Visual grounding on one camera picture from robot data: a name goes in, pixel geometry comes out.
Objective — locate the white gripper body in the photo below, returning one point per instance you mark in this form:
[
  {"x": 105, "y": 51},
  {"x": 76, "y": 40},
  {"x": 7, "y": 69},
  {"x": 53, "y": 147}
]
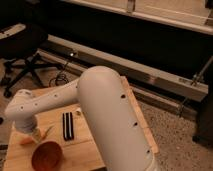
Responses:
[{"x": 36, "y": 134}]

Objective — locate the orange carrot-like pepper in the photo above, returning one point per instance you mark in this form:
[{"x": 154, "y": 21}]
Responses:
[{"x": 29, "y": 140}]

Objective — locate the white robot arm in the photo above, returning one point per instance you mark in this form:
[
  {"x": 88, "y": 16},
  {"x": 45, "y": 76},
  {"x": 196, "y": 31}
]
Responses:
[{"x": 108, "y": 112}]

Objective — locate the orange ceramic bowl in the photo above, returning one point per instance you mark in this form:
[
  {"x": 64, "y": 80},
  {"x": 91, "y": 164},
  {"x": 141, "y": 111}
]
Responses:
[{"x": 47, "y": 157}]

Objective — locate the wooden table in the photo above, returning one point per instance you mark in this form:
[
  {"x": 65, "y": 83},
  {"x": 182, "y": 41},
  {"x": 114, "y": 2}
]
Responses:
[{"x": 82, "y": 153}]

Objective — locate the black white striped block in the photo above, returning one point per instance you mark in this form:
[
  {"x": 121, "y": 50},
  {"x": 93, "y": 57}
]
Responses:
[{"x": 68, "y": 127}]

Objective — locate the black office chair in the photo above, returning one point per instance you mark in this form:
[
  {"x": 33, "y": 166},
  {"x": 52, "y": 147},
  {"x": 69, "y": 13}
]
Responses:
[{"x": 18, "y": 46}]

